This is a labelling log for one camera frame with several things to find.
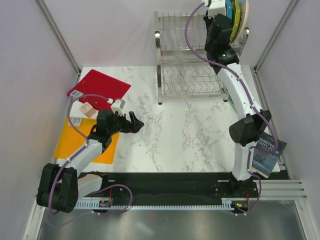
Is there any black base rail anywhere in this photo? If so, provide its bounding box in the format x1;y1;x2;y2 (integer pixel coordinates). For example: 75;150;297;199
79;171;258;207

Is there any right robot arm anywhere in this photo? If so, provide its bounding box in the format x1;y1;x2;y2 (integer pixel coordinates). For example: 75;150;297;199
203;0;271;197

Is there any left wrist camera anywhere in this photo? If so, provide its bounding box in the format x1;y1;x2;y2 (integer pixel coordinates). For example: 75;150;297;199
111;98;126;117

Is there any green polka dot plate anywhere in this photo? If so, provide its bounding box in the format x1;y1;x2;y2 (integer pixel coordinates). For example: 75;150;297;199
230;0;241;44

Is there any orange cutting mat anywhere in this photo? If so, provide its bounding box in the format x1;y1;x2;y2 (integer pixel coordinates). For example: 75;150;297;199
53;117;120;165

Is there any dark blue 1984 book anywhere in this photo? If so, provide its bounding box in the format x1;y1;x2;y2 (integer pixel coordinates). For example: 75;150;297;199
252;132;287;178

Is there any yellow polka dot plate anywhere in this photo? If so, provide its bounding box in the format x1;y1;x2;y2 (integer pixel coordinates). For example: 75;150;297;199
231;0;237;16

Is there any stainless steel dish rack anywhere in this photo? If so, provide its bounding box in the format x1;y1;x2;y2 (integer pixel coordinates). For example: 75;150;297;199
152;8;250;106

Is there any small beige block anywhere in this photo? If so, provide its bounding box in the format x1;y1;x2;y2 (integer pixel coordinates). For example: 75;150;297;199
79;102;97;118

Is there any beige and blue leaf plate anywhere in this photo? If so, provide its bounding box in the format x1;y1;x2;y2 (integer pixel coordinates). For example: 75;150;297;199
234;0;250;41

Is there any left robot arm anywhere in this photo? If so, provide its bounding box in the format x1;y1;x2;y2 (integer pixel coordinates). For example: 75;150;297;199
36;109;145;214

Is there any blue polka dot plate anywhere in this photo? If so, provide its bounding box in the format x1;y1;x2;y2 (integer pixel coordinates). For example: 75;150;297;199
225;0;233;21

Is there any red cutting mat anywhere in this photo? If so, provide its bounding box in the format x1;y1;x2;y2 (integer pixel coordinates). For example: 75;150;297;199
67;69;131;100

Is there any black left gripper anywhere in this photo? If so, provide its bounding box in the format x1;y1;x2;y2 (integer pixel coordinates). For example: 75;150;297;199
107;110;144;136

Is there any colourful illustrated book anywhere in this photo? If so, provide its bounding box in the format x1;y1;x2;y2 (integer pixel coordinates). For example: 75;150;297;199
220;86;237;112

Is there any white cable duct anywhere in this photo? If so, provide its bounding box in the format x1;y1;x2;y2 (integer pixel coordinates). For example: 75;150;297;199
74;197;235;211

